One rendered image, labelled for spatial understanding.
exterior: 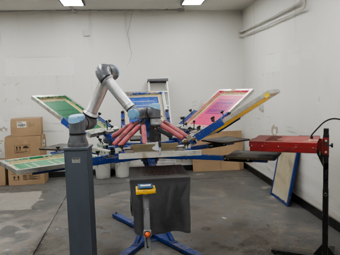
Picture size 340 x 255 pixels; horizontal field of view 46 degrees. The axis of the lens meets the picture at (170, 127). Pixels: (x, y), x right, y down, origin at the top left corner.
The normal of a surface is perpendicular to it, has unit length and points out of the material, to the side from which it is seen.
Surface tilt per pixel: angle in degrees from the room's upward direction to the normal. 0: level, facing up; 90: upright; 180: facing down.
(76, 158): 90
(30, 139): 89
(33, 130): 90
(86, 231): 90
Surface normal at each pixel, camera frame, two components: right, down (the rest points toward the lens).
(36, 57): 0.11, 0.10
